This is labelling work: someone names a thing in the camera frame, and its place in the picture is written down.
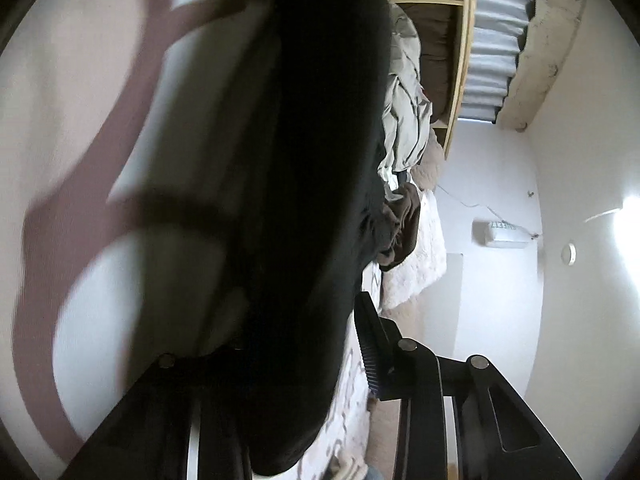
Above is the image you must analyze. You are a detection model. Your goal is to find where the beige patterned curtain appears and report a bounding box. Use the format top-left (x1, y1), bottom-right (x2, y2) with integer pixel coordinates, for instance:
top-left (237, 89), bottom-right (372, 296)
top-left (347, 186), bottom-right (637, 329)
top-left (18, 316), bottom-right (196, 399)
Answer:
top-left (495, 0), bottom-right (592, 134)

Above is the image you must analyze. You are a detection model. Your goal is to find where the ceiling light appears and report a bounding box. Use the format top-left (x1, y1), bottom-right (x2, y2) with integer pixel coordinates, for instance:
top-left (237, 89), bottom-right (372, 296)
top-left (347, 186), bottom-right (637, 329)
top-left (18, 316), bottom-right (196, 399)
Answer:
top-left (581, 194), bottom-right (640, 227)

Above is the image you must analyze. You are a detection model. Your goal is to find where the white air conditioner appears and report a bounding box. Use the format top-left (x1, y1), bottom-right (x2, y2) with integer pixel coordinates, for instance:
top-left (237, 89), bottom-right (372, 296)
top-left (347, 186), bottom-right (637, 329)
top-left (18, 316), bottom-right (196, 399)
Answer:
top-left (472, 217), bottom-right (539, 250)

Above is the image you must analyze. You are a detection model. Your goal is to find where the white pink printed bedsheet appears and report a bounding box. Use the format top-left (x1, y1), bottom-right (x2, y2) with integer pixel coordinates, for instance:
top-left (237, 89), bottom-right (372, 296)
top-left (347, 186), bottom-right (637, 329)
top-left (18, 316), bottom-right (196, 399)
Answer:
top-left (0, 0), bottom-right (383, 480)

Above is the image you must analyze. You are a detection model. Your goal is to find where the grey striped curtain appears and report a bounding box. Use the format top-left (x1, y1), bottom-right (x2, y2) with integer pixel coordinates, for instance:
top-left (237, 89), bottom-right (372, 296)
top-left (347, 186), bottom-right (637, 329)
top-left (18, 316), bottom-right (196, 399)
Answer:
top-left (457, 0), bottom-right (534, 124)

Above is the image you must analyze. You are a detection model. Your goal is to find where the brown garment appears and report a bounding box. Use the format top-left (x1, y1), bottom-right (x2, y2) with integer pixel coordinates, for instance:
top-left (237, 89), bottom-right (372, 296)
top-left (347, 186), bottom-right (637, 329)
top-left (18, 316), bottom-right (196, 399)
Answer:
top-left (374, 182), bottom-right (422, 269)

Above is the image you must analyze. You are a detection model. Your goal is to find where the grey green crumpled cloth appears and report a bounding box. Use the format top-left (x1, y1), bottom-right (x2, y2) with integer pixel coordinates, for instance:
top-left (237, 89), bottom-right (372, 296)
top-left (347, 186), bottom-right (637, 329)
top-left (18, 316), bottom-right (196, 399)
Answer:
top-left (377, 2), bottom-right (437, 187)

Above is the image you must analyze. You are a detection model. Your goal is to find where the thin white cable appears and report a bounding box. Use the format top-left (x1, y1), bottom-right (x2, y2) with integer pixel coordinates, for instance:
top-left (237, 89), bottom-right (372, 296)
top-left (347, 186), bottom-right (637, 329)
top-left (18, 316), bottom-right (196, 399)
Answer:
top-left (435, 184), bottom-right (542, 241)

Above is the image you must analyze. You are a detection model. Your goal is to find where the brown folded blanket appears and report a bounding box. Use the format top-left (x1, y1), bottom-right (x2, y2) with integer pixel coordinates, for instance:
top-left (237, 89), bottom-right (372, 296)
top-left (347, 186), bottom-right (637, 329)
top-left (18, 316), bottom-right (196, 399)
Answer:
top-left (400, 5), bottom-right (459, 127)

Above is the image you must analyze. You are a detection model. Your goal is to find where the dark garment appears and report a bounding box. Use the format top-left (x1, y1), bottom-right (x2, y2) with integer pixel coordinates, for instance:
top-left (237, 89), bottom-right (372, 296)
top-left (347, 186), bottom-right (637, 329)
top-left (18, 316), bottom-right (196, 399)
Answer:
top-left (135, 0), bottom-right (401, 479)

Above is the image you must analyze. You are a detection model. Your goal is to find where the wooden shelf unit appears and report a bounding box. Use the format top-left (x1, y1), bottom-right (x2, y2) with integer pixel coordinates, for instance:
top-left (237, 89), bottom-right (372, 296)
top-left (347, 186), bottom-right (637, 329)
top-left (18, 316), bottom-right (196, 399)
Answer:
top-left (379, 0), bottom-right (477, 162)

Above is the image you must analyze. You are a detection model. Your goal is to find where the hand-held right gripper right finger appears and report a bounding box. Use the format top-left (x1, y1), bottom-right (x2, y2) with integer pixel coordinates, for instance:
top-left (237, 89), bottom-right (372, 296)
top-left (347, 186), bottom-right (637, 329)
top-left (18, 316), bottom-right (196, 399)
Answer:
top-left (354, 291), bottom-right (582, 480)

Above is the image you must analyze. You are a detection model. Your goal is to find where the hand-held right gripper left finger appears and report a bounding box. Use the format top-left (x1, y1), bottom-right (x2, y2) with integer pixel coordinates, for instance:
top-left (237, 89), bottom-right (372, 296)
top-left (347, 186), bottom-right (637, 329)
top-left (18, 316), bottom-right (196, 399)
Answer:
top-left (64, 351), bottom-right (253, 480)

